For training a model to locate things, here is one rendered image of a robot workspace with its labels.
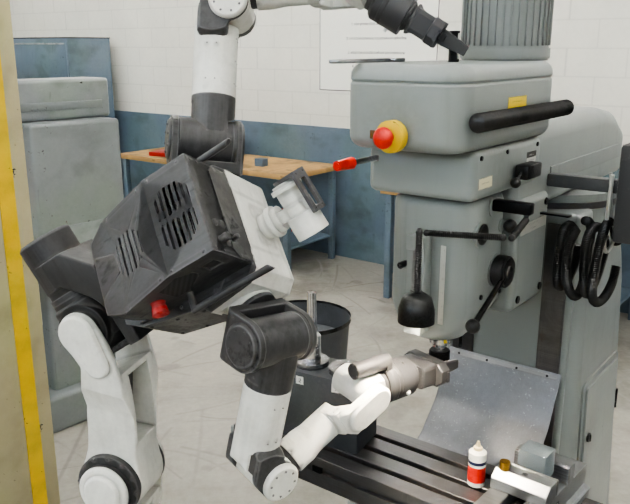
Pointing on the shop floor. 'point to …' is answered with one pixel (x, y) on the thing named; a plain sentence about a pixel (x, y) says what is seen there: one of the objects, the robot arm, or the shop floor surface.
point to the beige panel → (8, 290)
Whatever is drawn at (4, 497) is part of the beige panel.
